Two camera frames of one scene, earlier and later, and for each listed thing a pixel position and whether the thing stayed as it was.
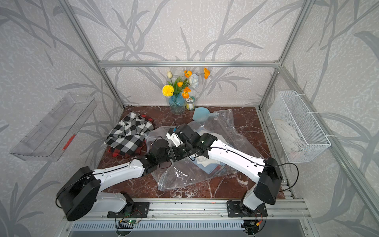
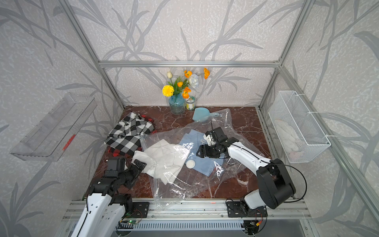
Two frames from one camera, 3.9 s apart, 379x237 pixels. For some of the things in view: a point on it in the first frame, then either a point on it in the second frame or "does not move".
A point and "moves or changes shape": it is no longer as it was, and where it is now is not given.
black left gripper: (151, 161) to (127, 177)
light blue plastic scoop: (201, 114) does not move
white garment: (206, 161) moves or changes shape
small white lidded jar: (190, 103) does not move
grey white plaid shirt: (127, 135) does not move
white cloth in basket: (291, 142) does not move
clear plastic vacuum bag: (172, 175) moves or changes shape
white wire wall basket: (302, 137) does not move
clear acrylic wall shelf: (48, 138) does not move
